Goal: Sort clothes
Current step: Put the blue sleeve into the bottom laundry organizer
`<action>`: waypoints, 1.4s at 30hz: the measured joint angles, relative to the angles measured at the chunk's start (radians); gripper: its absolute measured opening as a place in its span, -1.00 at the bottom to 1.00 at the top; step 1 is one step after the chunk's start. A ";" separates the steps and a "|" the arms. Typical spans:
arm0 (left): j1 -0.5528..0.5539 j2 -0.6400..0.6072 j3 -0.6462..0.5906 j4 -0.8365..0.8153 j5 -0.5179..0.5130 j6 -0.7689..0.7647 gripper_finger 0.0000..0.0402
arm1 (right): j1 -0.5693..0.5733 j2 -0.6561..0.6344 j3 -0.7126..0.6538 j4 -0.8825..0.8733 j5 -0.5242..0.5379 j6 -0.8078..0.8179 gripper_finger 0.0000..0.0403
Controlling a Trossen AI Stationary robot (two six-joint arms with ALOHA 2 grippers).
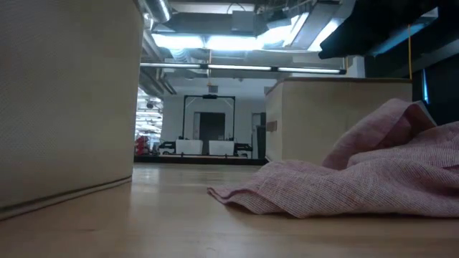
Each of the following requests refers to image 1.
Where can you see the beige fabric storage bin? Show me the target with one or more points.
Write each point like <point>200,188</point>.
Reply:
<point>64,100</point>

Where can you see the ceiling light panel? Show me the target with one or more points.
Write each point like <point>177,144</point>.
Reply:
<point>233,43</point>
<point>177,41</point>

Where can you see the white background bin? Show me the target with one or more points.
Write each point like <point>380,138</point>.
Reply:
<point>189,147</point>
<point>221,147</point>

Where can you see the black gantry frame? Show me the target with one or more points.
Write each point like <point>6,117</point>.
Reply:
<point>209,96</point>

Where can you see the beige fabric bin brown tag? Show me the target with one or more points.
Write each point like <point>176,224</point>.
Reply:
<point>340,114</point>

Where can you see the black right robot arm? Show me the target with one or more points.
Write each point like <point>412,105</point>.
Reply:
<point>376,25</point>

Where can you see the black cabinet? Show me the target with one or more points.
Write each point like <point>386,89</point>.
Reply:
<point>261,136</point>

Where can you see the long tube light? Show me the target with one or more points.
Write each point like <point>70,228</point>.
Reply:
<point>236,67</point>

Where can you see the silver ventilation duct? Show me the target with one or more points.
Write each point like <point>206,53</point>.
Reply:
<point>159,9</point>

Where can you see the red background object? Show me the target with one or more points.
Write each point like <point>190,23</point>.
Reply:
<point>142,145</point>

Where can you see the pink woven garment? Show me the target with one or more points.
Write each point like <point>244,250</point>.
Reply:
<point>358,186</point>

